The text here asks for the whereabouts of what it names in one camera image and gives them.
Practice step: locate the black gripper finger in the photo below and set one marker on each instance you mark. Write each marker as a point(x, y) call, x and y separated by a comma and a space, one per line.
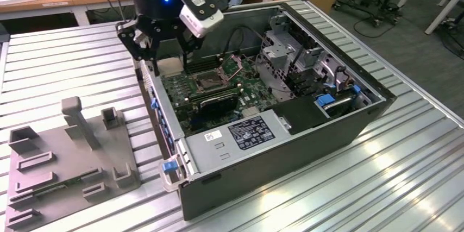
point(188, 44)
point(137, 39)

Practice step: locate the silver CPU with green edge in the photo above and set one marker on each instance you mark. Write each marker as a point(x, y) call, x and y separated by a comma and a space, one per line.
point(169, 66)

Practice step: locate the black RAM slot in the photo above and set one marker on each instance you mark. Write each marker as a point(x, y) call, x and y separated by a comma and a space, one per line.
point(203, 67)
point(200, 62)

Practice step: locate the CPU socket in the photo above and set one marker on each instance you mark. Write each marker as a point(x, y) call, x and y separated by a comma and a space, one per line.
point(209, 82)

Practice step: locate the black graphics card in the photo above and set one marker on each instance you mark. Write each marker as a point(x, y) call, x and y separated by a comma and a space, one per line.
point(217, 104)

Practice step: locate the green motherboard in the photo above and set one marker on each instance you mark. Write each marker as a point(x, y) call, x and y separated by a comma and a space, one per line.
point(253, 85)

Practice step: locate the silver metal drive cage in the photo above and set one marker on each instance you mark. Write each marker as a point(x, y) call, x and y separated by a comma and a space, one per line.
point(279, 50)

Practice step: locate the grey power supply with label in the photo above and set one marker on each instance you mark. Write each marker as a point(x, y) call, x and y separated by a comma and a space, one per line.
point(217, 145)

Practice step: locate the black plastic air shroud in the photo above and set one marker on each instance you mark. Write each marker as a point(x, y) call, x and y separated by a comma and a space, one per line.
point(297, 115)

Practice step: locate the blue drive latch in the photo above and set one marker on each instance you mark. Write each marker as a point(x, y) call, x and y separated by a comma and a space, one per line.
point(323, 100)

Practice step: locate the blue case side latch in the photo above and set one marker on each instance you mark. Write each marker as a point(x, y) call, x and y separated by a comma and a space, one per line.
point(168, 167)

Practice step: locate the grey plastic parts rack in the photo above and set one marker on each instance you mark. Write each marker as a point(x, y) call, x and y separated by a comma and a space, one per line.
point(72, 161)

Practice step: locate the black open PC case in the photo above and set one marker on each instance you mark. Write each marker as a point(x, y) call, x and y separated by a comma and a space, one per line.
point(272, 177)

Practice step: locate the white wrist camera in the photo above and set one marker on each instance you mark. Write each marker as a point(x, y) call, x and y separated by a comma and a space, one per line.
point(200, 20)

